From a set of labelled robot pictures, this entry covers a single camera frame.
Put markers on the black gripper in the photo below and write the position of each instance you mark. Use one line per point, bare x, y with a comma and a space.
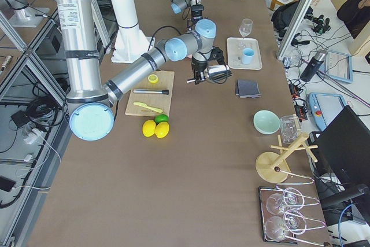
197, 13
198, 67

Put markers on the steel ice scoop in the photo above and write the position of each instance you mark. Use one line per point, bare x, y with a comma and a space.
217, 74

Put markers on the light blue cup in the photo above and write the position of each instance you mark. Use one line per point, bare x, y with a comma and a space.
247, 55

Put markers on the wooden cup tree stand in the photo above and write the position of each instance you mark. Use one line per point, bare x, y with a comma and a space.
273, 167

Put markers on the steel muddler black tip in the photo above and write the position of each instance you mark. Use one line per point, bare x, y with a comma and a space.
151, 91

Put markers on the yellow lemon half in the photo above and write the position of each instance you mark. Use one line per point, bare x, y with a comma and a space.
153, 78

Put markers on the grey folded cloth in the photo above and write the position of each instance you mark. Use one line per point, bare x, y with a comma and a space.
247, 89

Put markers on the cream serving tray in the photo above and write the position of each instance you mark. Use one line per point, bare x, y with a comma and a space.
234, 52

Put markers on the bamboo cutting board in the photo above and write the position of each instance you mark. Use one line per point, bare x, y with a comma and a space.
156, 100

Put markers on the clear wine glass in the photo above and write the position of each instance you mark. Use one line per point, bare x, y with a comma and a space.
245, 27

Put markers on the green lime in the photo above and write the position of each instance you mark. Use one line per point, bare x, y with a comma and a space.
161, 118

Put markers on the yellow lemon right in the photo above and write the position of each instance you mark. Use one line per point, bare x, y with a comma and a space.
162, 129

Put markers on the yellow plastic knife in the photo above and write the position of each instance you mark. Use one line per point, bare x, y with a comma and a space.
146, 106

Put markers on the yellow lemon left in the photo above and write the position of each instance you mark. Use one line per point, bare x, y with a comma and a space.
148, 128

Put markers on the mint green bowl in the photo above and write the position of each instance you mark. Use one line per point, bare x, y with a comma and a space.
266, 122

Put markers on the black backpack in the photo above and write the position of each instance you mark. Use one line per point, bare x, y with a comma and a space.
282, 17

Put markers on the clear glass jar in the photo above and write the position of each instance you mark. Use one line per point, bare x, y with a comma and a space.
289, 128

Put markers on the black thermos bottle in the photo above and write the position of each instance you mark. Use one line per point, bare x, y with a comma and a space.
313, 65

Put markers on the blue teach pendant near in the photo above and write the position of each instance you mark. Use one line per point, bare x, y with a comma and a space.
325, 107

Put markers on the blue teach pendant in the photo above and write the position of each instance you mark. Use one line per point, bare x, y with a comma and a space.
325, 107
338, 66

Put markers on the blue teach pendant far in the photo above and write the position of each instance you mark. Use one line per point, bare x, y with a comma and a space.
338, 66

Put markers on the upturned wine glass upper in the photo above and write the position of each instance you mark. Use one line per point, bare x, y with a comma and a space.
290, 198

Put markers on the upturned wine glass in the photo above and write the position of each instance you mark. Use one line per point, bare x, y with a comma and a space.
289, 226
290, 198

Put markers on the black glass rack tray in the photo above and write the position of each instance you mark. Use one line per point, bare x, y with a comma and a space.
264, 193

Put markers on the black monitor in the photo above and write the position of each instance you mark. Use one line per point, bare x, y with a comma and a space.
343, 147

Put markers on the upturned wine glass lower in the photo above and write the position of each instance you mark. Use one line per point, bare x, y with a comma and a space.
289, 226

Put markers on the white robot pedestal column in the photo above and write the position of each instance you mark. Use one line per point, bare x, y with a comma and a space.
130, 42

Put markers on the aluminium frame post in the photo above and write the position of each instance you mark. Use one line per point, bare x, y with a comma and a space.
293, 28

